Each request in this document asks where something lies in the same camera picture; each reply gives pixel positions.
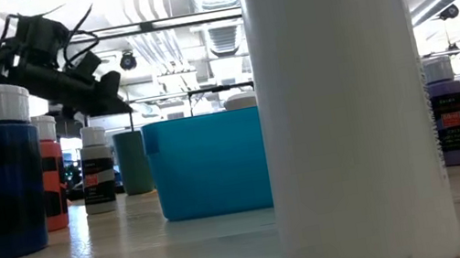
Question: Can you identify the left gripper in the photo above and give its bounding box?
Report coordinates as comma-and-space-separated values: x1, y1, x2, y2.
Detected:
5, 46, 134, 132

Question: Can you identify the small white paint bottle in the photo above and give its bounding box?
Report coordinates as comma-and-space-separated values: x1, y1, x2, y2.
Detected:
72, 124, 122, 217

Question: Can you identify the small red-orange paint bottle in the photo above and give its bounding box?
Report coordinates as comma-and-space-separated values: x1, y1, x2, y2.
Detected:
29, 112, 75, 233

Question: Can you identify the small dark blue paint bottle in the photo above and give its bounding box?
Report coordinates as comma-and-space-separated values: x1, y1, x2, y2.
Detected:
0, 78, 58, 258

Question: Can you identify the large white paint bottle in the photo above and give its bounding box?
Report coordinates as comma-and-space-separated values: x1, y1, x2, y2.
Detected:
240, 0, 460, 258

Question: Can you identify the small purple paint bottle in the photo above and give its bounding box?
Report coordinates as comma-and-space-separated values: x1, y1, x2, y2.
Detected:
421, 53, 460, 170

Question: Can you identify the black ceiling spotlight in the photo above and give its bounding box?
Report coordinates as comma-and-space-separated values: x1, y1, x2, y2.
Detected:
436, 2, 460, 23
117, 49, 140, 73

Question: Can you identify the dark green cup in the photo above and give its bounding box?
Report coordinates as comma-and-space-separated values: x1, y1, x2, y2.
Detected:
112, 128, 156, 198

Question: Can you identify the horizontal overhead rig beam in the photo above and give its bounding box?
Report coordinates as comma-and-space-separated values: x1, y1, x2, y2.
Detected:
0, 0, 363, 58

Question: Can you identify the blue plastic bin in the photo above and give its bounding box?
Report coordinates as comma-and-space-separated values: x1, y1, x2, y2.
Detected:
140, 105, 274, 227

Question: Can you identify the ceiling air vent grille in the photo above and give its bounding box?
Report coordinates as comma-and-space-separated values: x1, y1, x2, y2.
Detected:
207, 23, 242, 59

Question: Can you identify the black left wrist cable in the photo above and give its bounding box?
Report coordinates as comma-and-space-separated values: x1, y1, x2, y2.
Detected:
0, 1, 104, 80

